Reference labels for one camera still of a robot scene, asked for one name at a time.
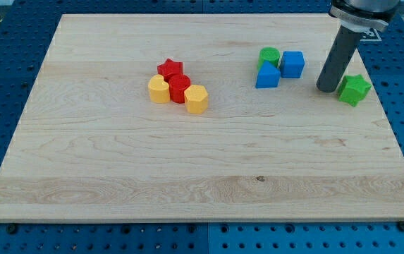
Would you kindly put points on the red cylinder block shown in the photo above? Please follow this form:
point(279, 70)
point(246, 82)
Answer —
point(178, 83)

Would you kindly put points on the blue triangle block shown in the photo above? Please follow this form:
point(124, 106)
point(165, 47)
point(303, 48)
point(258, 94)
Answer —
point(268, 76)

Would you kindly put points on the yellow hexagon block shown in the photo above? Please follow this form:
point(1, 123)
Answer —
point(196, 99)

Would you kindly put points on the red star block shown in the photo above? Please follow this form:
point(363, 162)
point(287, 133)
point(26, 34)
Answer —
point(170, 68)

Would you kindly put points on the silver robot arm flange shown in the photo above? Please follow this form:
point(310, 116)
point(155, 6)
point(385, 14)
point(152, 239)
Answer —
point(361, 15)

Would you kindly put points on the yellow heart block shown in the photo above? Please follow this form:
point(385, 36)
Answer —
point(158, 89)

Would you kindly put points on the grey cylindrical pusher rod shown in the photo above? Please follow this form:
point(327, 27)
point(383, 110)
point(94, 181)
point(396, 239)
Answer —
point(341, 52)

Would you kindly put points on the green cylinder block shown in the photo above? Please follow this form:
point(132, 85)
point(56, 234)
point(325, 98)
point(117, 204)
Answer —
point(270, 54)

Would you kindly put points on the black white fiducial tag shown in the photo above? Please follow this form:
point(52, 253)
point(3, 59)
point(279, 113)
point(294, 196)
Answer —
point(371, 35)

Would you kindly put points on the wooden board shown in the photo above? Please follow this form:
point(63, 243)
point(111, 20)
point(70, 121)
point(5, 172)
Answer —
point(91, 147)

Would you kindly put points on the blue cube block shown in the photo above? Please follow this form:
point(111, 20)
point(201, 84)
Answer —
point(292, 64)

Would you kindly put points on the green star block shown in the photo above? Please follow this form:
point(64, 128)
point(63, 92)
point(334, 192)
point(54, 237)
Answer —
point(353, 89)

